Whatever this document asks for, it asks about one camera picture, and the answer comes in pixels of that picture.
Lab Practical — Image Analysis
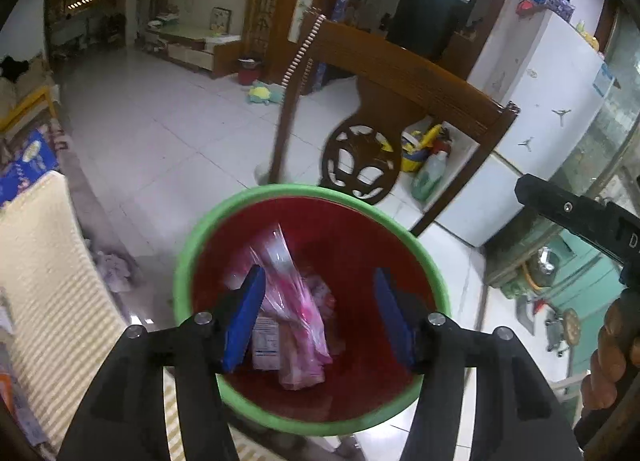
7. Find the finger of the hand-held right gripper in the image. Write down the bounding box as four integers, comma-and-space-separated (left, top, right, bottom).
515, 173, 613, 249

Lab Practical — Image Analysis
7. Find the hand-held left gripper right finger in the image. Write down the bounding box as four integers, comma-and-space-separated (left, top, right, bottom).
374, 268, 583, 461

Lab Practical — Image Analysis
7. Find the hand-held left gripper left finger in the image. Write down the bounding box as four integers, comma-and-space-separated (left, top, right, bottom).
57, 265, 267, 461

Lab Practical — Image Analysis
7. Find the pink plastic wrapper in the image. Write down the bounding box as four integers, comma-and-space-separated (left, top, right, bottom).
225, 225, 346, 390

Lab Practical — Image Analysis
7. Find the red bin with green rim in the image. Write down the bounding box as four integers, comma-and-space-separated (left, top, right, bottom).
172, 184, 453, 438

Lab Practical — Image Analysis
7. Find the small red trash can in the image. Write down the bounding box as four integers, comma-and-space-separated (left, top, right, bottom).
237, 57, 265, 86

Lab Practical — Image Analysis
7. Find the person's right hand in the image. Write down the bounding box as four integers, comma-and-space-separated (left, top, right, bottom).
580, 297, 640, 412

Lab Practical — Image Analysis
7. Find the white refrigerator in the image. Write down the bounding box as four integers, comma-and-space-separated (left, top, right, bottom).
410, 3, 621, 248

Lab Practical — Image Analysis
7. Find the green detergent bottle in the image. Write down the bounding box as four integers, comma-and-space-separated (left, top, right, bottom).
411, 150, 450, 202

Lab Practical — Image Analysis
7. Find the crumpled pale wrapper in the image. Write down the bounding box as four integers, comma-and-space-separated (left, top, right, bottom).
92, 250, 137, 293

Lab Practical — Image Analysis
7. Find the yellow toy bucket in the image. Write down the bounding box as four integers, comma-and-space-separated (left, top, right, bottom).
399, 123, 444, 174

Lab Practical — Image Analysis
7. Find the carved wooden chair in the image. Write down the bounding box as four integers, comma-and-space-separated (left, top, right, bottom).
268, 6, 521, 237

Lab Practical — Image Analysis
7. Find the green plush toy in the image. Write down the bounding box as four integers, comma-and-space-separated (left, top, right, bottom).
245, 81, 287, 107

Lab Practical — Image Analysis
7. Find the blue booklet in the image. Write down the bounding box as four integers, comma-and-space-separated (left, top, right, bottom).
0, 128, 57, 208

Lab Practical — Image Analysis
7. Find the low TV cabinet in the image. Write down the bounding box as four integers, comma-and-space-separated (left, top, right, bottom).
144, 25, 244, 80

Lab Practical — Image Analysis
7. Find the small framed picture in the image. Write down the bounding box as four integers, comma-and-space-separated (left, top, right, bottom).
210, 7, 233, 36

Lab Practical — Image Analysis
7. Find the wooden room divider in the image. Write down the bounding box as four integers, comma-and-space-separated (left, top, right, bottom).
242, 0, 351, 88

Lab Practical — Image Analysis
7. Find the black cloth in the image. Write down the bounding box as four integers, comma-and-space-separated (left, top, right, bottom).
0, 56, 32, 82

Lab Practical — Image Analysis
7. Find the pearl bead string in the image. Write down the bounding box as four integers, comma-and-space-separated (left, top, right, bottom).
281, 12, 327, 90

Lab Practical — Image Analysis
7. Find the wooden frame sofa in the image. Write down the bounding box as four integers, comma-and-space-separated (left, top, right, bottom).
0, 55, 62, 132

